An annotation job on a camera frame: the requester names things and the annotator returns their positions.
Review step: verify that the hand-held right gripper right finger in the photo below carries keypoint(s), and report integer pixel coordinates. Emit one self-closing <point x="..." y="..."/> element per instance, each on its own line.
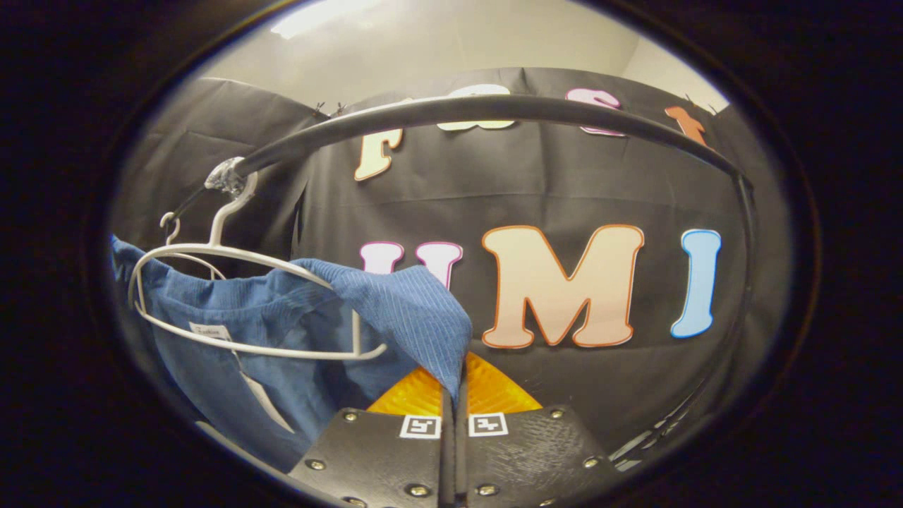
<point x="529" y="455"/>

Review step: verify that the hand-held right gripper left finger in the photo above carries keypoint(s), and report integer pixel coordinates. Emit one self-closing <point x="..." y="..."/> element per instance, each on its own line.
<point x="381" y="455"/>

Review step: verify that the white hanger with taped hook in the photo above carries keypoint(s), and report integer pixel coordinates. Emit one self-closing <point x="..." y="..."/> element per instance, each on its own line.
<point x="219" y="248"/>

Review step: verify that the plain white hanger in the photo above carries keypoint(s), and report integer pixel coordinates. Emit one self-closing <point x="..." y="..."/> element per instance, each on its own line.
<point x="169" y="226"/>

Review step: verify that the black clothes rack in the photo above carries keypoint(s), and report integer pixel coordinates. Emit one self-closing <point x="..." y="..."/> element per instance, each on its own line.
<point x="494" y="107"/>

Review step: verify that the black backdrop cloth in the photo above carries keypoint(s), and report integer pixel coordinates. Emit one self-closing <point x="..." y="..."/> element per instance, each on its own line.
<point x="564" y="183"/>

